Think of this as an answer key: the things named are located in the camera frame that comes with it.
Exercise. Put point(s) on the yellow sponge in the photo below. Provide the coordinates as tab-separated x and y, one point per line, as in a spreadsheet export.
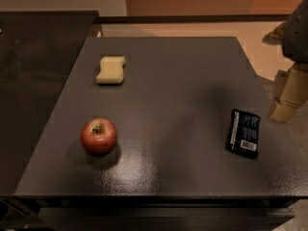
111	71

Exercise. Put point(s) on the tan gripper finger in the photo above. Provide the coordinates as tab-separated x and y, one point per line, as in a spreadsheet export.
275	36
290	92

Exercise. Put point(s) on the dark blue rxbar wrapper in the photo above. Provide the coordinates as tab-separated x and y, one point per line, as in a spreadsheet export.
243	135

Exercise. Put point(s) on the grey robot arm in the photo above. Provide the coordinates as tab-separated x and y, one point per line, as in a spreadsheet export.
295	42

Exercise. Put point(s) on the red apple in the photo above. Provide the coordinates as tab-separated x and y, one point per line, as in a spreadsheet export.
99	137

